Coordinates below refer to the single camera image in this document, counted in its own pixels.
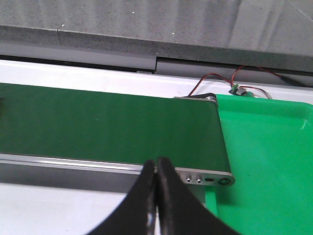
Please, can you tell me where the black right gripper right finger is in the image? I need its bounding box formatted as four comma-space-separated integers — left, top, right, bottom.
156, 157, 238, 235

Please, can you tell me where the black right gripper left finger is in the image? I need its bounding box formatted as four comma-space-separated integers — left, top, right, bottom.
89, 160, 157, 235

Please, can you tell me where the green conveyor belt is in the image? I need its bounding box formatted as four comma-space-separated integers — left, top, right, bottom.
0, 83, 230, 172

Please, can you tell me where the bright green plastic tray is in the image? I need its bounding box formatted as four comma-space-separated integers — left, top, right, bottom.
206, 94, 313, 235

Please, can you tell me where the small green circuit board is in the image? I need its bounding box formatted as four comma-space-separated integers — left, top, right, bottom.
229, 84, 255, 97

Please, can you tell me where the grey stone counter slab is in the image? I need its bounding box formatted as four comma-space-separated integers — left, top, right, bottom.
0, 0, 313, 72

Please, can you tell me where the aluminium conveyor frame rail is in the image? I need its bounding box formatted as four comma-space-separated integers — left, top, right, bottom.
0, 153, 236, 187

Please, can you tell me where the red and black wire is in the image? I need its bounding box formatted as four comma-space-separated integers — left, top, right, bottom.
187, 65, 304, 97

